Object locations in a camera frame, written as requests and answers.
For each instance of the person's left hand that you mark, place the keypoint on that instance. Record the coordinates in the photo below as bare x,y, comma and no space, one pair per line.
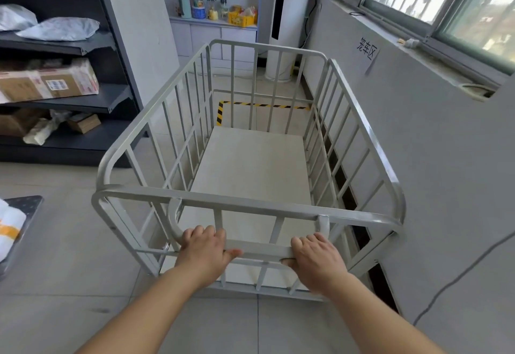
201,255

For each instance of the person's right hand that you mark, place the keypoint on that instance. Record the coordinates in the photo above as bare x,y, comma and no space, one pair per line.
318,265

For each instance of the person's right thumb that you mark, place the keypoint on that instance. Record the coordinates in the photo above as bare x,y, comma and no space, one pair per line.
288,261

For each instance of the person's left thumb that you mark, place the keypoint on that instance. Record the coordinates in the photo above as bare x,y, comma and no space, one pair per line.
233,254

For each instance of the white metal cage cart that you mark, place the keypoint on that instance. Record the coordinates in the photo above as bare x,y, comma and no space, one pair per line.
257,164

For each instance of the person's left forearm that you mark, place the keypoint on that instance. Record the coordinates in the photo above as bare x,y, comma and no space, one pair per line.
153,313

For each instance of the person's right forearm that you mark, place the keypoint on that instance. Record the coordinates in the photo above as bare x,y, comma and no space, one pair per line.
374,321

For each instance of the small brown cardboard box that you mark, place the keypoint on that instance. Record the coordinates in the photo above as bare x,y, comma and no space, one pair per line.
83,122

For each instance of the grey platform trolley deck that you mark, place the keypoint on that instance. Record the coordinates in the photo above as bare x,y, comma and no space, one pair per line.
30,213

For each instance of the white low cabinet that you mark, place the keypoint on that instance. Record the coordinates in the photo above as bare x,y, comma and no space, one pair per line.
209,39

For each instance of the white parcel with orange tape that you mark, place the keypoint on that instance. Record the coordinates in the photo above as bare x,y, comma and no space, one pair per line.
10,229

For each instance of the crumpled white packaging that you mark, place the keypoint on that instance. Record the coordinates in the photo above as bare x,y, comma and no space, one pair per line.
42,130

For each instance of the yellow plastic basket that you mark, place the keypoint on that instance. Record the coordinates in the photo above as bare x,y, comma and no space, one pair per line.
241,18

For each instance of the white standing air conditioner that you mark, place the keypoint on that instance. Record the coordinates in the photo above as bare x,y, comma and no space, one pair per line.
281,23

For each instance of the dark grey metal shelf unit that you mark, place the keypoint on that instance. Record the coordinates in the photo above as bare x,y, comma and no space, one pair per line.
80,64

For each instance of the glass jar with yellow contents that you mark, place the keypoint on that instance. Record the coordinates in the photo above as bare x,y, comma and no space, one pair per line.
213,9

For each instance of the blue tissue container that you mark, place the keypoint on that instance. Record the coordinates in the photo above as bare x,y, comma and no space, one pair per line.
198,8

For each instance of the plain brown cardboard box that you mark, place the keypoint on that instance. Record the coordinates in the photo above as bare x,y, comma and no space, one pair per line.
18,122

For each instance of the teal water dispenser jug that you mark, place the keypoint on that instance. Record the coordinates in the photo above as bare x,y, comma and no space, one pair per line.
184,4

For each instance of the taped cardboard parcel box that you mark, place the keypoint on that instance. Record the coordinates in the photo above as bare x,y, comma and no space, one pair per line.
44,80

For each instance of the grey plastic mailer bag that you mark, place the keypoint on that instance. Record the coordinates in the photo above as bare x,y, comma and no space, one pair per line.
60,29

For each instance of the white plastic mailer bag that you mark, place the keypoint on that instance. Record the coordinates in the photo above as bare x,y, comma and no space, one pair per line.
14,17

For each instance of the white paper wall sign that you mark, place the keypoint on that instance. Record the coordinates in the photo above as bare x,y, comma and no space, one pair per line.
367,55

